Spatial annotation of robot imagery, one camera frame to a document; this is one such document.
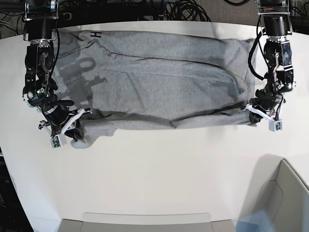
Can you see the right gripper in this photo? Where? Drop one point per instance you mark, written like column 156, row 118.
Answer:
column 57, row 117

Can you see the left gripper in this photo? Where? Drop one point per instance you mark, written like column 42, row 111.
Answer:
column 265, row 105

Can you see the grey T-shirt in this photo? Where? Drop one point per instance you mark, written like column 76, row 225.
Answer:
column 141, row 80

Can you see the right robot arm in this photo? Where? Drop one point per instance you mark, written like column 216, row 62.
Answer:
column 40, row 31

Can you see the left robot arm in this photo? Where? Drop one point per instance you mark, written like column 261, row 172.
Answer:
column 278, row 56

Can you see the grey box at right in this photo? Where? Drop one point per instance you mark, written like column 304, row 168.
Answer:
column 285, row 203

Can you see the blue blurred object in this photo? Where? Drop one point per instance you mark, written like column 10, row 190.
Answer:
column 257, row 222

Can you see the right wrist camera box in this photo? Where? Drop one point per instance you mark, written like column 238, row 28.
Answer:
column 58, row 140

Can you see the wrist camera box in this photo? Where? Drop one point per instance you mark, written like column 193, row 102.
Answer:
column 275, row 125
column 58, row 140

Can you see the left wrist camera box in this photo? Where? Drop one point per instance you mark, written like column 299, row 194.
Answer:
column 275, row 125

